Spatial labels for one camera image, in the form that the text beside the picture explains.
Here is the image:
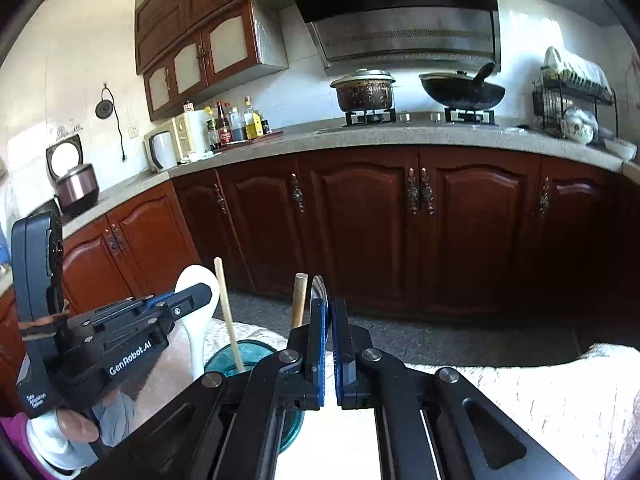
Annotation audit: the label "person's left forearm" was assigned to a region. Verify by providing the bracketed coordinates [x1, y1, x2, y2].
[0, 412, 56, 480]

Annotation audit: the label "brown wall cabinets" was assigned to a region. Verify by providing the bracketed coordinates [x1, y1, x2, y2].
[134, 0, 301, 122]

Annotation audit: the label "white rice spoon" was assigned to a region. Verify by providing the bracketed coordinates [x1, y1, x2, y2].
[174, 264, 221, 383]

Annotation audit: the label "person's left hand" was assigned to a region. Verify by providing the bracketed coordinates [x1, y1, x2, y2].
[25, 387, 147, 476]

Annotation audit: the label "brown rice cooker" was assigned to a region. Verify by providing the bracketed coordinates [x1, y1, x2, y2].
[46, 134, 101, 218]

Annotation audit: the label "floral cup with teal inside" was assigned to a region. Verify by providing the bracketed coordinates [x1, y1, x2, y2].
[204, 339, 306, 453]

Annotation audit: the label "group of condiment bottles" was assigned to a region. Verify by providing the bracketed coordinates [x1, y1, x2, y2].
[206, 96, 273, 150]

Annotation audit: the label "black spatula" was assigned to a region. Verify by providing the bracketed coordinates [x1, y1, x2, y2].
[470, 61, 496, 86]

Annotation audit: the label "wooden chopstick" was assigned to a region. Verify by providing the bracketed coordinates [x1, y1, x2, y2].
[214, 257, 246, 374]
[291, 273, 308, 331]

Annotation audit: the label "floral teapot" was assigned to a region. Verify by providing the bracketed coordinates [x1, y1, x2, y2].
[560, 106, 599, 145]

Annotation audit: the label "white bowl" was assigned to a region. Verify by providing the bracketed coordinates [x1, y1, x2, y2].
[603, 137, 638, 162]

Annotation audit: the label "grey stone countertop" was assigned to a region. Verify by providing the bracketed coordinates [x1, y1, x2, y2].
[60, 119, 640, 241]

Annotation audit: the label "black wok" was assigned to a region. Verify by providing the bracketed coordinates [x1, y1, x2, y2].
[419, 71, 507, 111]

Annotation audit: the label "black range hood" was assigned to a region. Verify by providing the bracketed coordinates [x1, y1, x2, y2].
[284, 0, 502, 77]

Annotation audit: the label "metal spoon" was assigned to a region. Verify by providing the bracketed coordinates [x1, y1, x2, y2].
[310, 275, 335, 352]

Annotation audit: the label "cream microwave oven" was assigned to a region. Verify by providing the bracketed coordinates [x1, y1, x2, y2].
[172, 110, 211, 161]

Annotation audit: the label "white quilted tablecloth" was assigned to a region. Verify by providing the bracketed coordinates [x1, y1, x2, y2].
[120, 317, 640, 480]

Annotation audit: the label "brown base cabinets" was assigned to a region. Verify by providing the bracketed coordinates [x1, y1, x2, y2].
[0, 145, 640, 386]

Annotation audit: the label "stained cooking pot with lid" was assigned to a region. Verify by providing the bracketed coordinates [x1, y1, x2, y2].
[330, 70, 397, 113]

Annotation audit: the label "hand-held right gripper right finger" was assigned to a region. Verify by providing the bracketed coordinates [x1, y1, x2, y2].
[331, 299, 581, 480]

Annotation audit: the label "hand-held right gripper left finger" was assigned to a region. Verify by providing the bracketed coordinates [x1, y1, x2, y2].
[90, 297, 329, 480]

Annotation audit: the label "row of white plates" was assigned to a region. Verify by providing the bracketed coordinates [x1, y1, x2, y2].
[544, 46, 610, 92]

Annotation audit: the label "black wire dish rack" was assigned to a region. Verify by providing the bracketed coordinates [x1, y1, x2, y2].
[531, 62, 621, 141]

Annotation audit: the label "gas stove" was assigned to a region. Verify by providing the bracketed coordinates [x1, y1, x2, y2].
[342, 107, 501, 128]

